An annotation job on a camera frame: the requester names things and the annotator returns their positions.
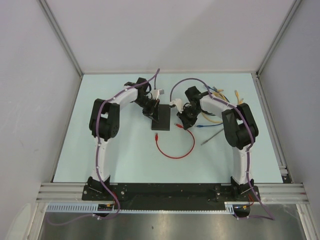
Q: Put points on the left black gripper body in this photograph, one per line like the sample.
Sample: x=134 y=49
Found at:
x=148 y=105

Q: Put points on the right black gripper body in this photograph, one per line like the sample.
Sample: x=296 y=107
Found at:
x=189 y=113

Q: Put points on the black network switch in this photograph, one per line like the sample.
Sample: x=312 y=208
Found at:
x=164 y=119

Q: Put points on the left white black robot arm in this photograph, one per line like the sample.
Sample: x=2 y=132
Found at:
x=104 y=123

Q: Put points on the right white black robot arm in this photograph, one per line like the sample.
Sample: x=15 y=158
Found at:
x=240 y=131

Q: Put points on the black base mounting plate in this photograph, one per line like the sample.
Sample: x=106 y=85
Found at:
x=169 y=196

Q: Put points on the aluminium frame rail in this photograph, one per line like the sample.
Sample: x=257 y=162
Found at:
x=268 y=193

